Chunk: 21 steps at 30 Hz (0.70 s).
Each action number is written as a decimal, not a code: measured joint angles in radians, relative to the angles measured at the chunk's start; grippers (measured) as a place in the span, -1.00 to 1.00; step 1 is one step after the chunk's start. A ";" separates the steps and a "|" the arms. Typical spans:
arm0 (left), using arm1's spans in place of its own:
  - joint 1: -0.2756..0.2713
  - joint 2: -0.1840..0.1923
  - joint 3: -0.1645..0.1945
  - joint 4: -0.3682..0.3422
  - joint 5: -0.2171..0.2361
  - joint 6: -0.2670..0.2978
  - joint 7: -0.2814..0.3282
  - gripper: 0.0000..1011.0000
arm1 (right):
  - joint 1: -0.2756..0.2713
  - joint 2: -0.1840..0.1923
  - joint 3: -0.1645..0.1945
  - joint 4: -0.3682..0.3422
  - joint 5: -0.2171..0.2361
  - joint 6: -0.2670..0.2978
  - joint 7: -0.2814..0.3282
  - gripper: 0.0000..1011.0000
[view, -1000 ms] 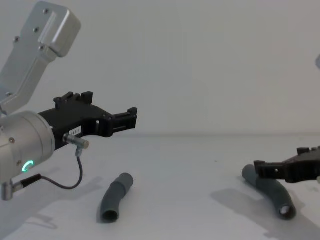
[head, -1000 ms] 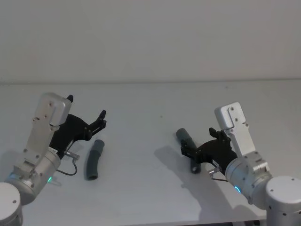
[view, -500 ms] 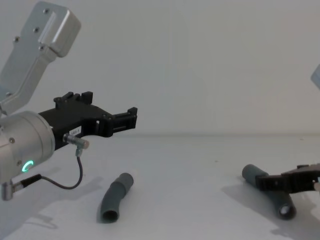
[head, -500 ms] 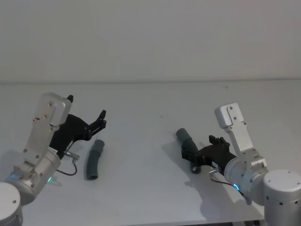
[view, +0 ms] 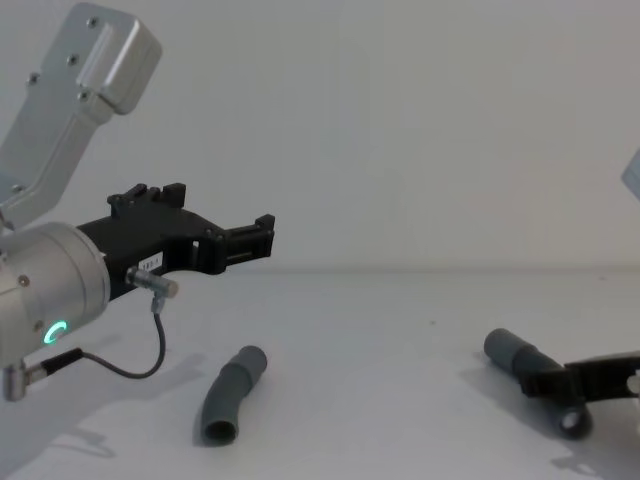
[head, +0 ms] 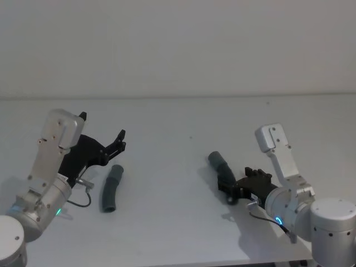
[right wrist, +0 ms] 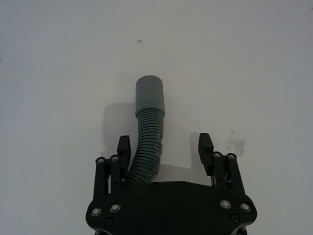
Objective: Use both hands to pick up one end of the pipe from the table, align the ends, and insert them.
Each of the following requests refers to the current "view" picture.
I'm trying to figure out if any grey straight plastic pipe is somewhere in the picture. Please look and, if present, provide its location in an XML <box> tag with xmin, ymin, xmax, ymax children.
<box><xmin>482</xmin><ymin>327</ymin><xmax>594</xmax><ymax>441</ymax></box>

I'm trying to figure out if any white table cloth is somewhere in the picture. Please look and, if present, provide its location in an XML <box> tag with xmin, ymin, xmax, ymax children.
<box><xmin>0</xmin><ymin>271</ymin><xmax>640</xmax><ymax>480</ymax></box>

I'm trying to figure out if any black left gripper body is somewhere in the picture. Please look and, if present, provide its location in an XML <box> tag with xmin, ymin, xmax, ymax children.
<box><xmin>76</xmin><ymin>207</ymin><xmax>225</xmax><ymax>305</ymax></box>

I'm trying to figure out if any thin dark cable silver plug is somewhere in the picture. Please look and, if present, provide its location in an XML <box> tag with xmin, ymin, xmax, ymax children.
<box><xmin>3</xmin><ymin>266</ymin><xmax>181</xmax><ymax>402</ymax></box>

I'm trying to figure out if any grey bent plastic pipe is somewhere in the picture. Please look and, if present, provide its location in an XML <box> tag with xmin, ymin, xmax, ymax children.
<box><xmin>201</xmin><ymin>344</ymin><xmax>269</xmax><ymax>446</ymax></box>

